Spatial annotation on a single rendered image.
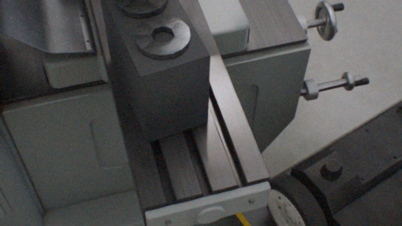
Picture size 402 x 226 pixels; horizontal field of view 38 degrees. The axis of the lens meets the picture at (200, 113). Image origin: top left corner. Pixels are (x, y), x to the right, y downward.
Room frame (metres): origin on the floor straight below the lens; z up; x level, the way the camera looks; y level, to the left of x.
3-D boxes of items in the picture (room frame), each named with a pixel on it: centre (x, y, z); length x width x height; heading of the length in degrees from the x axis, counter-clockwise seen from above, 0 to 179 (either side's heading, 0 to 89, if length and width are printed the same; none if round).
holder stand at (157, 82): (0.70, 0.08, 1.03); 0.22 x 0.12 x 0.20; 24
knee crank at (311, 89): (1.07, -0.39, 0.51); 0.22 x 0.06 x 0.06; 107
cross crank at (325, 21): (1.19, -0.32, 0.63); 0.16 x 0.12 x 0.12; 107
